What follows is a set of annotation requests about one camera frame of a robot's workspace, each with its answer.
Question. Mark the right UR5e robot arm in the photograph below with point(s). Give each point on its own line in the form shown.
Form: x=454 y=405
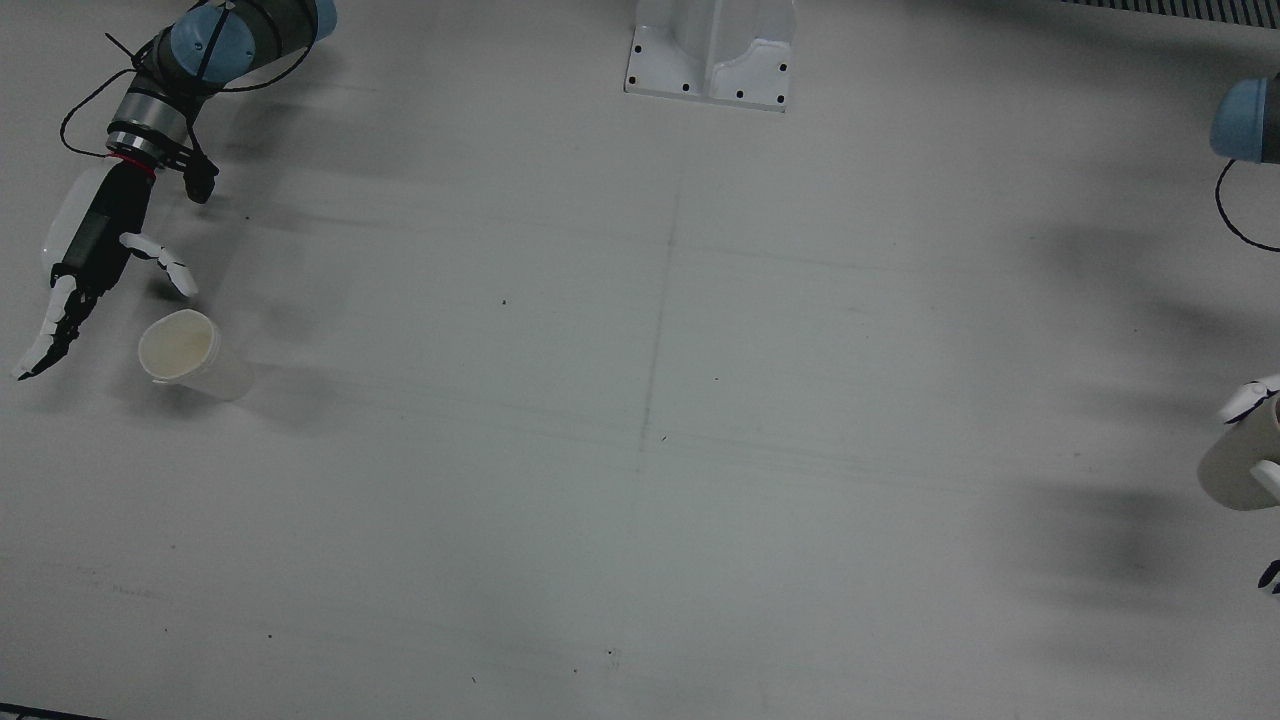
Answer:
x=210 y=45

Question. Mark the beige paper cup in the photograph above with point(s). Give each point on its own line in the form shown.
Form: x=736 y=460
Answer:
x=1235 y=470

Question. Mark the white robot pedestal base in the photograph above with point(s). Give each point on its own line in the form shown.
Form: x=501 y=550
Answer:
x=710 y=50

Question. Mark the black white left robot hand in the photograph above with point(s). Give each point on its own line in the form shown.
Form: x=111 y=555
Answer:
x=1255 y=395

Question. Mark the left UR5e robot arm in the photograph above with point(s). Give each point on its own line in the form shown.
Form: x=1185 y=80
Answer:
x=1250 y=120

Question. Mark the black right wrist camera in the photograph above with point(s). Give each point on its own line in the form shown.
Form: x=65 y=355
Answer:
x=200 y=180

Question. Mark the white paper cup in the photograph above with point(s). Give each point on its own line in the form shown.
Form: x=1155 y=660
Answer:
x=185 y=350

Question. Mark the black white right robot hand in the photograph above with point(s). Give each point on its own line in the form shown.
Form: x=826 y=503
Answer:
x=105 y=225

